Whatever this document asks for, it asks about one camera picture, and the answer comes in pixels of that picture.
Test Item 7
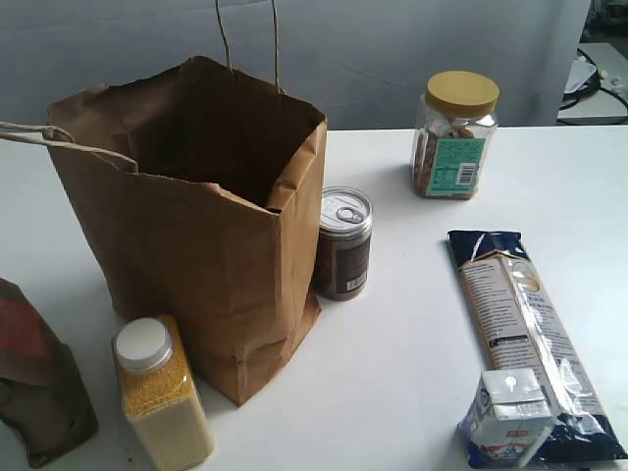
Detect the yellow-lid nut jar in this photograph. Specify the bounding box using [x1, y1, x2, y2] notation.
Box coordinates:
[411, 71, 499, 199]

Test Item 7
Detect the dark blue noodle package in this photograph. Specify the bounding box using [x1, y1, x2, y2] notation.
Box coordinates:
[447, 230, 627, 465]

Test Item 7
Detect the brown red paper pouch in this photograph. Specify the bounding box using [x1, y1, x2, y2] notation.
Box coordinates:
[1, 279, 98, 469]

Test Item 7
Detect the black background cable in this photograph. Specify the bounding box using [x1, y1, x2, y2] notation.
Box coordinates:
[558, 46, 628, 112]

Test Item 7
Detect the white background table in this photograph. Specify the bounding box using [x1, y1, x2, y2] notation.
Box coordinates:
[557, 43, 627, 126]

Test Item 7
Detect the yellow grain plastic bottle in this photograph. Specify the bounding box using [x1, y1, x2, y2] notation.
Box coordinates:
[111, 315, 215, 470]

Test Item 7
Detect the large brown paper bag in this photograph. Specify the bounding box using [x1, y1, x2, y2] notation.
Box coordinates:
[0, 0, 329, 407]

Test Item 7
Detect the dark pull-tab can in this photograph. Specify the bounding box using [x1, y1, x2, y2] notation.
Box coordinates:
[313, 186, 373, 301]

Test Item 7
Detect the small white milk carton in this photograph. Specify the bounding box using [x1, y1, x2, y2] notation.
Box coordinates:
[457, 368, 553, 469]

